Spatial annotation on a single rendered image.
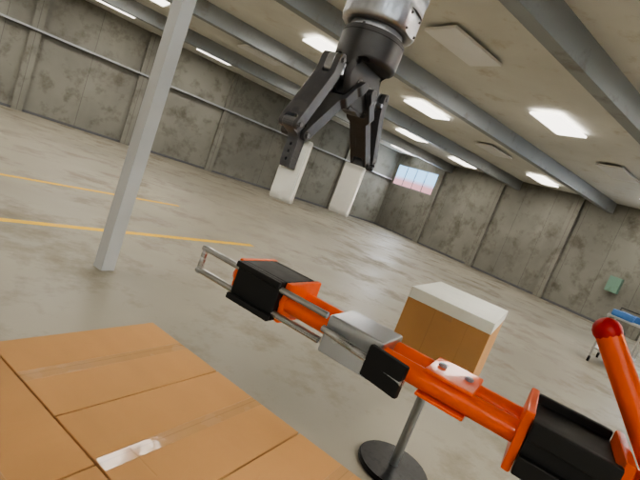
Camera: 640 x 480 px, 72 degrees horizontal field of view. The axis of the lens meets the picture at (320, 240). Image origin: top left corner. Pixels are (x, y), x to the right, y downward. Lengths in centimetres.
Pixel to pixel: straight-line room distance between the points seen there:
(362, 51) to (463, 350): 176
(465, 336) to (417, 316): 23
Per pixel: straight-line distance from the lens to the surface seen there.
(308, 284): 55
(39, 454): 128
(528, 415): 44
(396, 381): 44
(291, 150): 47
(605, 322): 46
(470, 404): 46
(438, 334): 215
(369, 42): 52
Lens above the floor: 135
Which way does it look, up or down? 8 degrees down
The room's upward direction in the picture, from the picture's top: 20 degrees clockwise
